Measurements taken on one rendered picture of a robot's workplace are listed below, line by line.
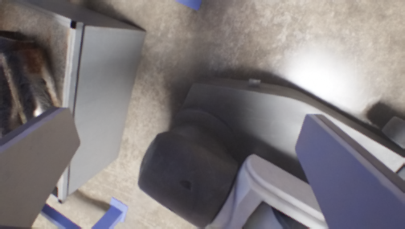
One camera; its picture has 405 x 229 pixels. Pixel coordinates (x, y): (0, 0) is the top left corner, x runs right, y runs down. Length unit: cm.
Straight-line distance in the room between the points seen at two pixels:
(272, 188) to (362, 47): 45
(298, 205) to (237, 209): 10
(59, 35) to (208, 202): 48
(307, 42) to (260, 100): 24
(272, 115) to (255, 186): 18
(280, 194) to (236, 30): 44
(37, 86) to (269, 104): 53
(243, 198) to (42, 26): 58
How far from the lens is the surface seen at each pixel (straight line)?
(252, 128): 49
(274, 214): 42
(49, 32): 62
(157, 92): 73
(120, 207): 111
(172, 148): 39
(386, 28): 69
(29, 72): 60
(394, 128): 63
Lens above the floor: 63
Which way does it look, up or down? 66 degrees down
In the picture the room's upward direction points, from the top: 137 degrees counter-clockwise
